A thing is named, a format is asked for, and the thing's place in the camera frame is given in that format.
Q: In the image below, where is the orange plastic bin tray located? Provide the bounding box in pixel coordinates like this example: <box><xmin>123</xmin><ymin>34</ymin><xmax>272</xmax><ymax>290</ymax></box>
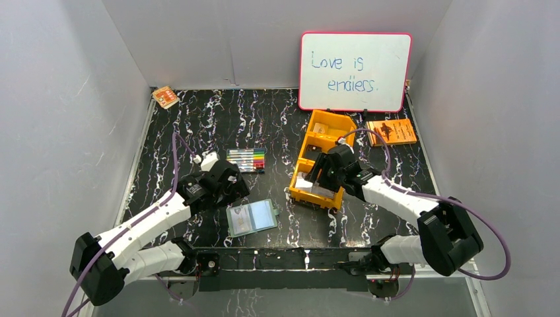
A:
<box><xmin>289</xmin><ymin>110</ymin><xmax>357</xmax><ymax>209</ymax></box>

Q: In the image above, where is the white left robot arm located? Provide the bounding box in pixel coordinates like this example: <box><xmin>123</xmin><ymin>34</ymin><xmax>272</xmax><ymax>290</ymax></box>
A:
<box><xmin>69</xmin><ymin>157</ymin><xmax>250</xmax><ymax>306</ymax></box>

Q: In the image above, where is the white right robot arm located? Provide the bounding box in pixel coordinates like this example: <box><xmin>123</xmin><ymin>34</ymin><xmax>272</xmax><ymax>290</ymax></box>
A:
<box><xmin>304</xmin><ymin>145</ymin><xmax>484</xmax><ymax>276</ymax></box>

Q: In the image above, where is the white silver card stack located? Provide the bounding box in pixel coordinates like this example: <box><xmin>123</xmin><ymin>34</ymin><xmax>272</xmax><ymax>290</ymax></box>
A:
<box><xmin>294</xmin><ymin>172</ymin><xmax>335</xmax><ymax>199</ymax></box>

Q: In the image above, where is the gold VIP card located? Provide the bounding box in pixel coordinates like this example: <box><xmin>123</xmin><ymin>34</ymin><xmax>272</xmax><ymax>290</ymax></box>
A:
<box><xmin>312</xmin><ymin>123</ymin><xmax>329</xmax><ymax>134</ymax></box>

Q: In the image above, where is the small orange card pack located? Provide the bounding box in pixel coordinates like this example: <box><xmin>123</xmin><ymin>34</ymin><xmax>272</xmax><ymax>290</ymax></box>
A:
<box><xmin>152</xmin><ymin>86</ymin><xmax>179</xmax><ymax>109</ymax></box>

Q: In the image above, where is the coloured marker pen set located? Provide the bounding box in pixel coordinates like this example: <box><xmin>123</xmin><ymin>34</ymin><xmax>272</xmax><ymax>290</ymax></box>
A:
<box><xmin>227</xmin><ymin>148</ymin><xmax>266</xmax><ymax>173</ymax></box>

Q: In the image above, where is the orange booklet with black figure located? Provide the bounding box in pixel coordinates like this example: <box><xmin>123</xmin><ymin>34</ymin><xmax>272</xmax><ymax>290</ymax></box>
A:
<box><xmin>367</xmin><ymin>118</ymin><xmax>418</xmax><ymax>145</ymax></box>

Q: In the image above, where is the pink framed whiteboard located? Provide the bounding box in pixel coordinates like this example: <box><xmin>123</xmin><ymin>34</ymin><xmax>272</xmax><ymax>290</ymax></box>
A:
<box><xmin>298</xmin><ymin>32</ymin><xmax>413</xmax><ymax>112</ymax></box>

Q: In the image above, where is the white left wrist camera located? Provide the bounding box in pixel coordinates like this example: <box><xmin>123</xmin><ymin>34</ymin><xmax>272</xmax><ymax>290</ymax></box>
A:
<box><xmin>199</xmin><ymin>152</ymin><xmax>220</xmax><ymax>172</ymax></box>

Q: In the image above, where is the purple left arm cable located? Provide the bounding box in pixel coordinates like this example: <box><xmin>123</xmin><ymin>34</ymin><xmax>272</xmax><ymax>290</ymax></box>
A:
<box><xmin>61</xmin><ymin>131</ymin><xmax>204</xmax><ymax>317</ymax></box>

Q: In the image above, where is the black mounting base rail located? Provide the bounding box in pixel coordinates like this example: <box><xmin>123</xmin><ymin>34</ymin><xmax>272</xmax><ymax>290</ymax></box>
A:
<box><xmin>157</xmin><ymin>247</ymin><xmax>414</xmax><ymax>293</ymax></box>

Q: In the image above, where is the aluminium frame rail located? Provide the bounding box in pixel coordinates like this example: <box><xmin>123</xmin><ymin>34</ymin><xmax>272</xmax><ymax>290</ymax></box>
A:
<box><xmin>77</xmin><ymin>249</ymin><xmax>493</xmax><ymax>317</ymax></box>

